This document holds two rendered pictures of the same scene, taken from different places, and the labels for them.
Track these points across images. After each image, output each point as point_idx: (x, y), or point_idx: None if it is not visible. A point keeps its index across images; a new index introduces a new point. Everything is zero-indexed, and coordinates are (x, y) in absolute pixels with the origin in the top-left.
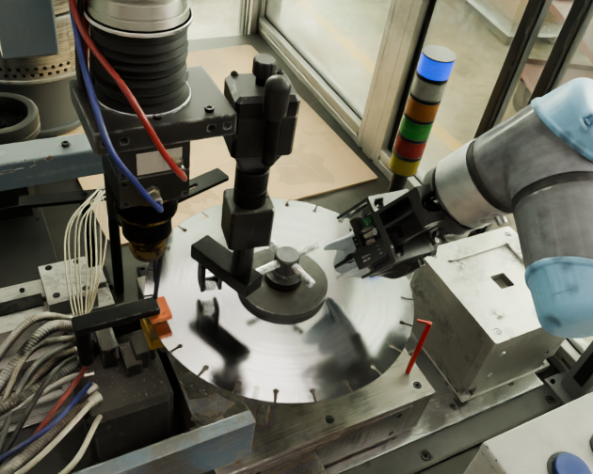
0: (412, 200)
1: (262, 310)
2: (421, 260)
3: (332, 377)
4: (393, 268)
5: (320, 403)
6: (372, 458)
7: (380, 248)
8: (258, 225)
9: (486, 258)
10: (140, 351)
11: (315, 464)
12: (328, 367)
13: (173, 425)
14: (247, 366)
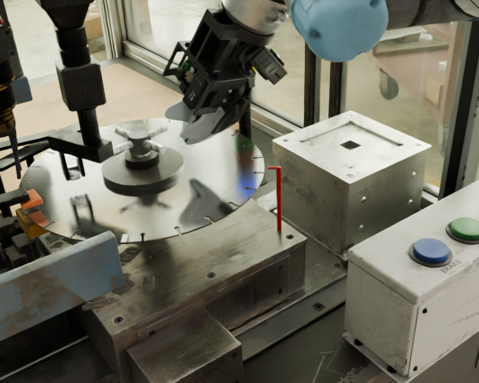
0: (207, 21)
1: (125, 185)
2: (245, 97)
3: (194, 216)
4: (226, 113)
5: (201, 266)
6: (268, 317)
7: (199, 80)
8: (88, 80)
9: (333, 134)
10: (22, 244)
11: (207, 316)
12: (189, 210)
13: (77, 332)
14: (115, 223)
